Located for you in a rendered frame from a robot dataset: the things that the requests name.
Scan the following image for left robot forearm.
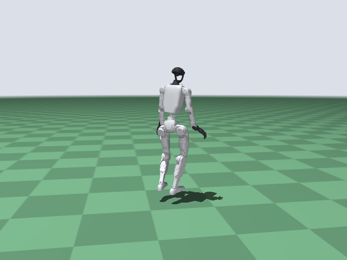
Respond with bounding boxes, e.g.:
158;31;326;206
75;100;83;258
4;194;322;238
158;108;165;125

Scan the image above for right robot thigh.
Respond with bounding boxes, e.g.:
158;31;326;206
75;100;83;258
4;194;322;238
175;124;189;164

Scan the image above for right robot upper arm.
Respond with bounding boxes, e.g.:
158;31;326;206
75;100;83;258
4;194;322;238
182;87;192;113

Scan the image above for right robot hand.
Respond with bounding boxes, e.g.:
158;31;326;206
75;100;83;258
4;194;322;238
192;126;207;139

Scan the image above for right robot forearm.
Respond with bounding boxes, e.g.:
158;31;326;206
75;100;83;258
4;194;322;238
188;106;197;129

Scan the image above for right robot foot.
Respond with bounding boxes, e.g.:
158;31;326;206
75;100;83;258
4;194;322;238
169;186;184;195

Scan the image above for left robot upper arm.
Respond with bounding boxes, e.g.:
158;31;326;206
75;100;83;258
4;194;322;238
159;86;165;110

